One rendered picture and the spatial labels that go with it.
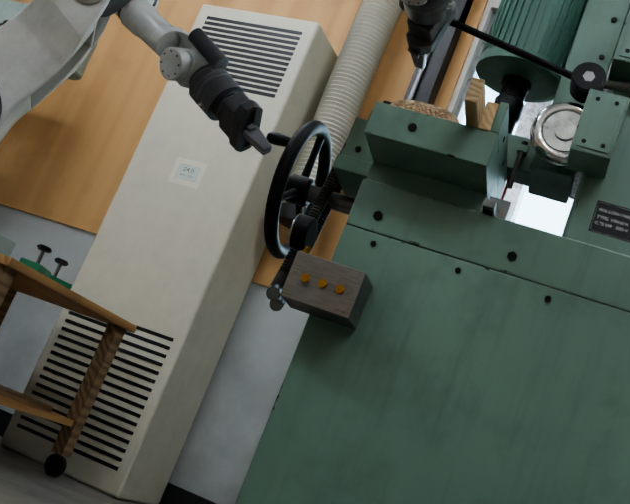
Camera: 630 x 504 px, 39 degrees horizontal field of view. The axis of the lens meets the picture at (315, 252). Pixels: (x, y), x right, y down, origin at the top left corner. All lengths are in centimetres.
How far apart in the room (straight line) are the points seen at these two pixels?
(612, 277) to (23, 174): 300
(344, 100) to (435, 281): 188
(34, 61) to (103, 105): 246
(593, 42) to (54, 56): 100
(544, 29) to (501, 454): 84
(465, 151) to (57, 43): 68
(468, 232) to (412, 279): 12
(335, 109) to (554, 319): 196
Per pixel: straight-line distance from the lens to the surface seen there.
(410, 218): 154
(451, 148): 147
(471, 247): 151
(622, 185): 168
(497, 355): 147
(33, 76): 155
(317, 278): 144
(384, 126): 150
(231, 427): 323
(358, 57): 339
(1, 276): 251
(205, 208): 318
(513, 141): 179
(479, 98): 142
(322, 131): 182
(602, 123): 162
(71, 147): 399
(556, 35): 186
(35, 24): 157
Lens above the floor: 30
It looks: 13 degrees up
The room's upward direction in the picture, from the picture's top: 22 degrees clockwise
